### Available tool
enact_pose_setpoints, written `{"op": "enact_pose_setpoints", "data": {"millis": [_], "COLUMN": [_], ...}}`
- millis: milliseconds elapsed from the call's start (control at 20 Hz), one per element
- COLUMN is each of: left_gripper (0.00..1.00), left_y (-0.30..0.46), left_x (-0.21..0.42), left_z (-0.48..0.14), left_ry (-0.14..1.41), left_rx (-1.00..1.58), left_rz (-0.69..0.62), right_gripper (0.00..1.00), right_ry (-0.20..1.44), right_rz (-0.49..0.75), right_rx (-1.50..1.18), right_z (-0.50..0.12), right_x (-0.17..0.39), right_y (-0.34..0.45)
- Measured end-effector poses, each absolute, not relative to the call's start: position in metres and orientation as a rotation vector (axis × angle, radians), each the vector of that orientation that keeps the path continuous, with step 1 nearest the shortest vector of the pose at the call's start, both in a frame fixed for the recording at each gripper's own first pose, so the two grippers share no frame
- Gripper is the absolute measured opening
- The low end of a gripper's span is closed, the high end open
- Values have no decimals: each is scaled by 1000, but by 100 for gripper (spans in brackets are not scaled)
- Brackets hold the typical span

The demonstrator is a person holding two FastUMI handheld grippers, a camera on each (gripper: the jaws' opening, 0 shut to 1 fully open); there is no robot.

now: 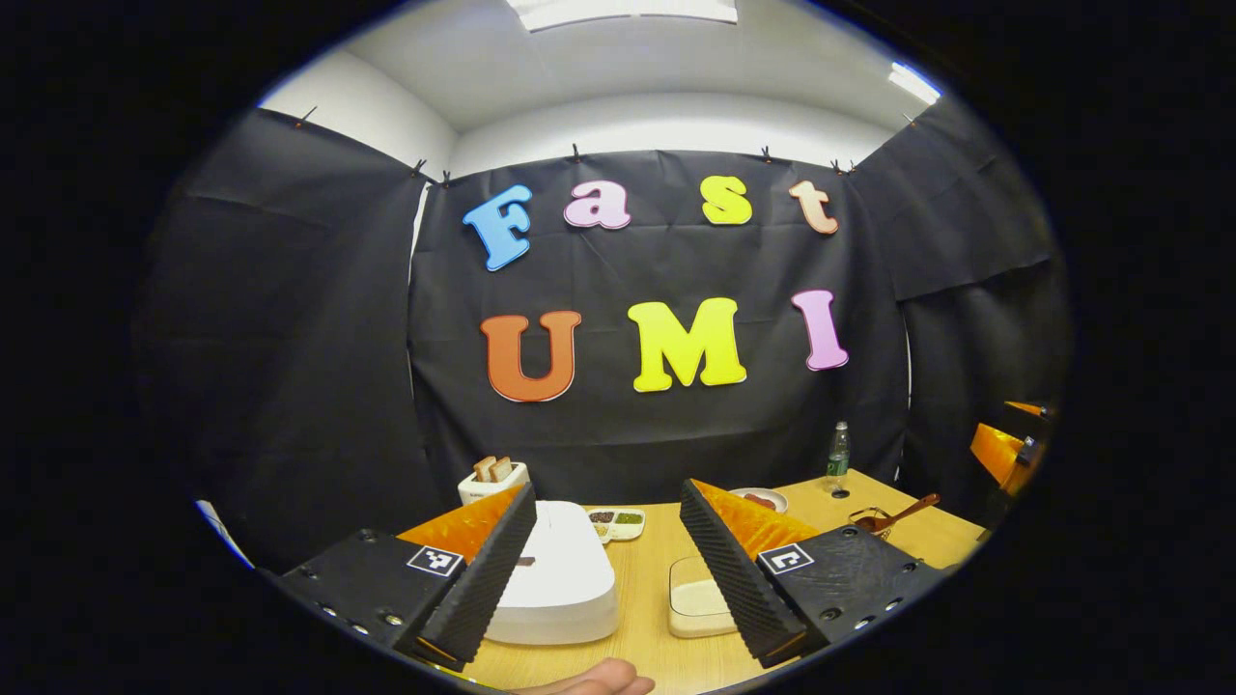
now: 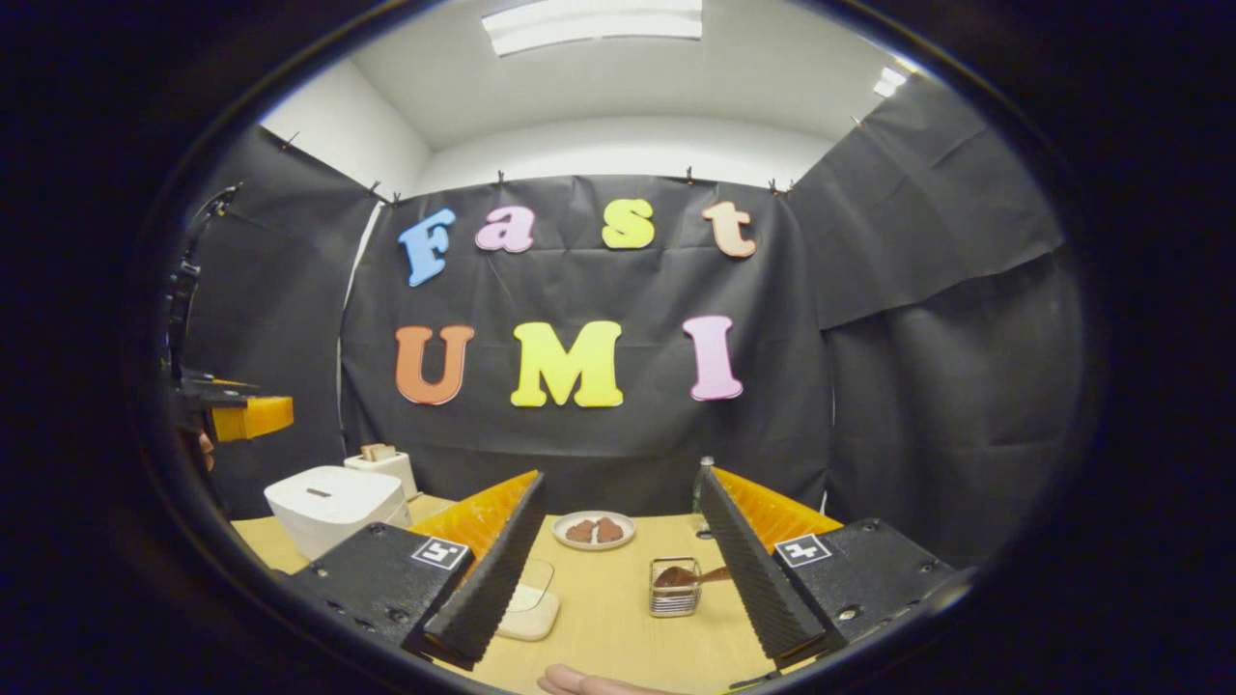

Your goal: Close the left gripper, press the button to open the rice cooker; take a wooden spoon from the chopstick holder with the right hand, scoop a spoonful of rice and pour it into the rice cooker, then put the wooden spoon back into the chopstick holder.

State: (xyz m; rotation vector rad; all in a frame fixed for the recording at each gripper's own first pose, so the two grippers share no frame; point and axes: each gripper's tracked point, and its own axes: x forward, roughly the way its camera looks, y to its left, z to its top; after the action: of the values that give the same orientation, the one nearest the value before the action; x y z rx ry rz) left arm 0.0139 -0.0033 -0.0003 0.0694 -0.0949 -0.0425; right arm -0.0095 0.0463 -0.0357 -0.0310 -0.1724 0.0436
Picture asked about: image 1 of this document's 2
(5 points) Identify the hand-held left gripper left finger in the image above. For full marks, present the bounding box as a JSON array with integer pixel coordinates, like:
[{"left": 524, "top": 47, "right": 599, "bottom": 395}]
[{"left": 275, "top": 483, "right": 539, "bottom": 672}]

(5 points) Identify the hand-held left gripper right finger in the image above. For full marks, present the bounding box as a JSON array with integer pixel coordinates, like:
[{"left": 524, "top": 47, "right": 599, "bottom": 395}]
[{"left": 679, "top": 479, "right": 952, "bottom": 669}]

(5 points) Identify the white rice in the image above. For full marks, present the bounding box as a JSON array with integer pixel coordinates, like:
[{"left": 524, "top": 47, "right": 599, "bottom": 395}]
[{"left": 673, "top": 577, "right": 730, "bottom": 619}]

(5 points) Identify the clear rice container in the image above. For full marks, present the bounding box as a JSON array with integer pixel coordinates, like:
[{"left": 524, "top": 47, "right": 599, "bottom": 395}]
[{"left": 667, "top": 555, "right": 740, "bottom": 639}]

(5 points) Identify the white rice cooker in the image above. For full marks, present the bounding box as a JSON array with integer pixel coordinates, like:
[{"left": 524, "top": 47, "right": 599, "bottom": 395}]
[{"left": 483, "top": 500, "right": 621, "bottom": 646}]

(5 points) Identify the brown wooden spoon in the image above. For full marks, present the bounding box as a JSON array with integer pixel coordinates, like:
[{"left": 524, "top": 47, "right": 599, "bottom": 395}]
[{"left": 855, "top": 493, "right": 941, "bottom": 535}]

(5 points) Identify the white toaster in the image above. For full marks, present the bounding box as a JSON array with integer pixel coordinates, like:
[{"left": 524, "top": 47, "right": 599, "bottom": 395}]
[{"left": 457, "top": 461, "right": 530, "bottom": 506}]

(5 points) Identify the white divided condiment tray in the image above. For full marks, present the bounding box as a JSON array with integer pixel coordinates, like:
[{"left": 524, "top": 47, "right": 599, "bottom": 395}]
[{"left": 587, "top": 508, "right": 646, "bottom": 543}]

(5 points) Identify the black backdrop cloth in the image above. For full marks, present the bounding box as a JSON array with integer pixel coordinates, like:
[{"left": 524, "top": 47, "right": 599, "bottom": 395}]
[{"left": 135, "top": 106, "right": 1073, "bottom": 570}]

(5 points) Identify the clear plastic water bottle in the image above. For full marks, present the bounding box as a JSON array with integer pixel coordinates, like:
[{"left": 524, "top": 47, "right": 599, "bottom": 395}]
[{"left": 826, "top": 421, "right": 852, "bottom": 493}]

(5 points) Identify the white side desk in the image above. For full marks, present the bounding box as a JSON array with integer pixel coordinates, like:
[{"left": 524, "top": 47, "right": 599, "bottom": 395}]
[{"left": 196, "top": 499, "right": 254, "bottom": 569}]

